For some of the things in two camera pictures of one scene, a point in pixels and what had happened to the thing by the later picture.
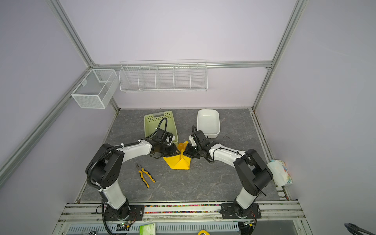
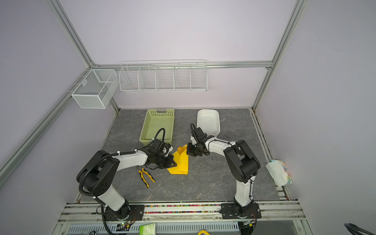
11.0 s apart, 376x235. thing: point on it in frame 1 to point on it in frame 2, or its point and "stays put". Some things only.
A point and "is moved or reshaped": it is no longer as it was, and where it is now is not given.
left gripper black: x=173 y=152 to x=169 y=164
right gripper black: x=187 y=152 stays put
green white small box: x=149 y=229 stays put
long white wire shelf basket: x=161 y=76 stays put
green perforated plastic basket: x=152 y=122 is moved or reshaped
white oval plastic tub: x=208 y=122 stays put
